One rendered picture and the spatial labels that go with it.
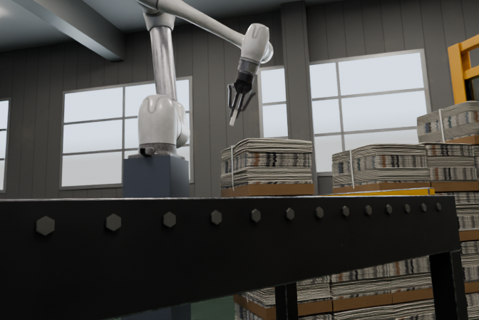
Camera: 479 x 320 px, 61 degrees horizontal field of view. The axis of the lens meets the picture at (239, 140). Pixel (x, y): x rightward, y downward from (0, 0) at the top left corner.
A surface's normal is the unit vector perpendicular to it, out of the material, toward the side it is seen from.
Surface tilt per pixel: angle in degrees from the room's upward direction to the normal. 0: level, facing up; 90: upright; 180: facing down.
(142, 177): 90
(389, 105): 90
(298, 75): 90
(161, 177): 90
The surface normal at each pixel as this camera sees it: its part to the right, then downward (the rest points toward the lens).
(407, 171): 0.33, -0.17
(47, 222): 0.63, -0.15
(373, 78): -0.25, -0.15
